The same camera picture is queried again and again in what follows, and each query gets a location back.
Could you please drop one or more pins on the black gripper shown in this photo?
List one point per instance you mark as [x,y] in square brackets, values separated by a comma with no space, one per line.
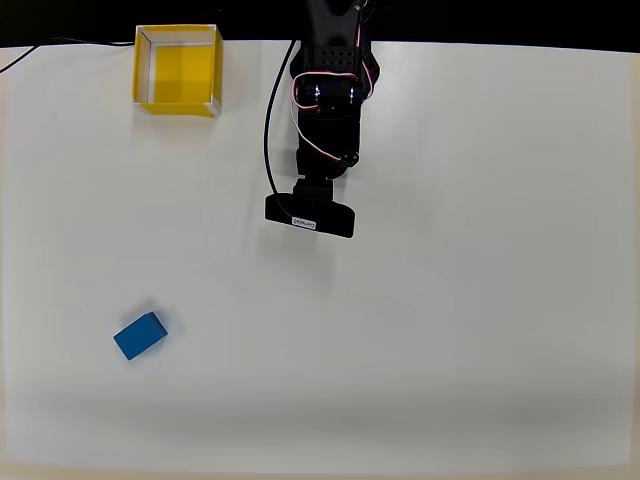
[324,164]

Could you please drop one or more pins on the blue block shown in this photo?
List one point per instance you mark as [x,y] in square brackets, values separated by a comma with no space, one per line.
[140,335]

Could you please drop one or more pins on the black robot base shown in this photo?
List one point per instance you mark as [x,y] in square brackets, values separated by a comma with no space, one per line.
[375,70]

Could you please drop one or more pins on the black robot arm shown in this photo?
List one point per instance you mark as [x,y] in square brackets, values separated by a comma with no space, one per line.
[332,30]

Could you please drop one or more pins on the yellow open box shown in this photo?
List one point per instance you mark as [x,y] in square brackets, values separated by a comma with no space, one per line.
[185,75]

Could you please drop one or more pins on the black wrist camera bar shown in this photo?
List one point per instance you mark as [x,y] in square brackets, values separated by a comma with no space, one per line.
[325,220]

